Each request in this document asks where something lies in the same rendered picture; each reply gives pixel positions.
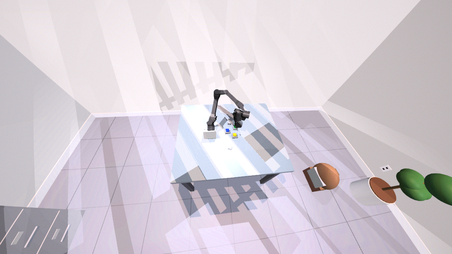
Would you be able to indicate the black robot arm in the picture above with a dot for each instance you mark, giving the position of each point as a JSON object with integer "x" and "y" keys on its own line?
{"x": 239, "y": 113}

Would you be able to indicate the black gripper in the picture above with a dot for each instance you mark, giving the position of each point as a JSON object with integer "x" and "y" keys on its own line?
{"x": 237, "y": 119}

